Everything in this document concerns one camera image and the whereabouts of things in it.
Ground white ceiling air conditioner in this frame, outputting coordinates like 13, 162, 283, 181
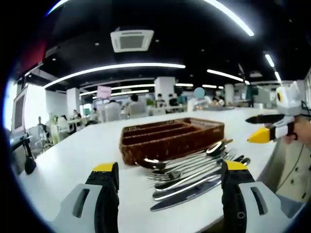
110, 28, 155, 53

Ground ceiling light strip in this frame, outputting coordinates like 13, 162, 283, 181
45, 0, 71, 15
204, 0, 255, 37
264, 53, 275, 67
207, 69, 243, 82
43, 63, 187, 88

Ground black stand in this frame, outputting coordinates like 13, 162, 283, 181
9, 133, 37, 175

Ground dark red panel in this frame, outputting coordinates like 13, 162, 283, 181
14, 40, 47, 71

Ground pink hanging sign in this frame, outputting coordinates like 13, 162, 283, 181
97, 85, 112, 99

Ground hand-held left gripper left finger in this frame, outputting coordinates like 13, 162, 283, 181
53, 162, 120, 233

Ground pile of steel utensils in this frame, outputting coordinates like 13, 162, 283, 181
135, 141, 251, 212

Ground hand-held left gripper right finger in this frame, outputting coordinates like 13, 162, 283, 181
218, 160, 294, 233

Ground brown wicker storage basket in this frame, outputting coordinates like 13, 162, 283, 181
119, 117, 225, 166

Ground person's trousers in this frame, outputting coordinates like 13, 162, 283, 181
276, 194, 307, 219

